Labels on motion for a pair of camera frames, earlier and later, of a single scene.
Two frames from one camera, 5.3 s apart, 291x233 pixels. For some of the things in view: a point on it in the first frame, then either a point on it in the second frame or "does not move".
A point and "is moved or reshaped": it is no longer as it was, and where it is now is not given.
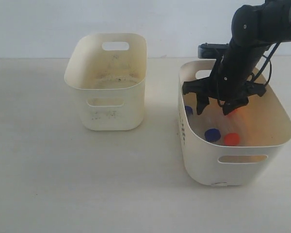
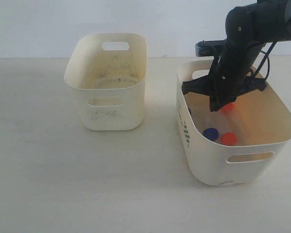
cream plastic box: (241, 148) does not move
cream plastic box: (109, 70) does not move
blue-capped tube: (189, 111) is moved or reshaped
